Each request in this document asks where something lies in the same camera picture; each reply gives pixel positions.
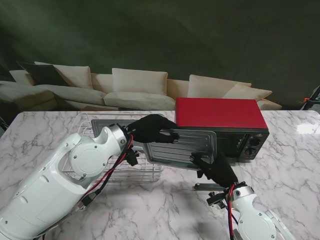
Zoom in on red and black toaster oven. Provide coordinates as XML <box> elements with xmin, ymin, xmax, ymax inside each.
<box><xmin>174</xmin><ymin>97</ymin><xmax>270</xmax><ymax>163</ymax></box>

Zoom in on red black arm cables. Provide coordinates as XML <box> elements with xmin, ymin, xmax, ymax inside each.
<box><xmin>224</xmin><ymin>184</ymin><xmax>241</xmax><ymax>240</ymax></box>
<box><xmin>74</xmin><ymin>133</ymin><xmax>137</xmax><ymax>213</ymax></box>

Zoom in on black tripod with orange clamp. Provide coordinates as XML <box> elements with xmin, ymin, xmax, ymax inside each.
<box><xmin>298</xmin><ymin>85</ymin><xmax>320</xmax><ymax>111</ymax></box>

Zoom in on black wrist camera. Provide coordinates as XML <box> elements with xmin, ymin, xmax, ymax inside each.
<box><xmin>206</xmin><ymin>191</ymin><xmax>230</xmax><ymax>208</ymax></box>
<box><xmin>126</xmin><ymin>147</ymin><xmax>141</xmax><ymax>166</ymax></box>

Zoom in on beige sectional sofa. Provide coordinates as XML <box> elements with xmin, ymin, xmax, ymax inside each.
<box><xmin>0</xmin><ymin>61</ymin><xmax>283</xmax><ymax>112</ymax></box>

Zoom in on red black right arm cables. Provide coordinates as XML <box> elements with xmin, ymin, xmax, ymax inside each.
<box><xmin>224</xmin><ymin>184</ymin><xmax>241</xmax><ymax>240</ymax></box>

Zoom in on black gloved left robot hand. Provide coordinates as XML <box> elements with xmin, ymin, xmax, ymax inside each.
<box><xmin>126</xmin><ymin>114</ymin><xmax>180</xmax><ymax>145</ymax></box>

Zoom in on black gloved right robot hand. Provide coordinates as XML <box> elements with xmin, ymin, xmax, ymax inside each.
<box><xmin>189</xmin><ymin>149</ymin><xmax>240</xmax><ymax>188</ymax></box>

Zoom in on glass oven door black handle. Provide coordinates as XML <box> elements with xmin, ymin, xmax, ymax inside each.
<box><xmin>176</xmin><ymin>159</ymin><xmax>245</xmax><ymax>195</ymax></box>

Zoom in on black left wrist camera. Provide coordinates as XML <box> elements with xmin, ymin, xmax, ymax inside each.
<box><xmin>126</xmin><ymin>147</ymin><xmax>141</xmax><ymax>166</ymax></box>

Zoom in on beige sofa cushion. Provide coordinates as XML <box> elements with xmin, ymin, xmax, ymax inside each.
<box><xmin>221</xmin><ymin>83</ymin><xmax>273</xmax><ymax>100</ymax></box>
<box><xmin>111</xmin><ymin>67</ymin><xmax>169</xmax><ymax>96</ymax></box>
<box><xmin>34</xmin><ymin>61</ymin><xmax>91</xmax><ymax>90</ymax></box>
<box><xmin>9</xmin><ymin>69</ymin><xmax>35</xmax><ymax>86</ymax></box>
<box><xmin>187</xmin><ymin>74</ymin><xmax>252</xmax><ymax>99</ymax></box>

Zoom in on dark grey sofa cushion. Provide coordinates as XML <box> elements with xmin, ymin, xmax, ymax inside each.
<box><xmin>16</xmin><ymin>60</ymin><xmax>72</xmax><ymax>87</ymax></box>

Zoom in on red black left arm cables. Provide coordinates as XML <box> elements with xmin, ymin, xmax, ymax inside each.
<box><xmin>74</xmin><ymin>133</ymin><xmax>137</xmax><ymax>213</ymax></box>

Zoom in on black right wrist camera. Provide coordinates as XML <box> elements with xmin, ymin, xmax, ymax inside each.
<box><xmin>206</xmin><ymin>191</ymin><xmax>230</xmax><ymax>208</ymax></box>

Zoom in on ribbed metal baking tray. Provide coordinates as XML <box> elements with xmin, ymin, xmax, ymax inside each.
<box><xmin>143</xmin><ymin>128</ymin><xmax>217</xmax><ymax>172</ymax></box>
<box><xmin>90</xmin><ymin>118</ymin><xmax>135</xmax><ymax>140</ymax></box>

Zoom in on white wire dish rack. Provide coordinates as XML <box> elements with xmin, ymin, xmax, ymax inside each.
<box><xmin>76</xmin><ymin>113</ymin><xmax>166</xmax><ymax>182</ymax></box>

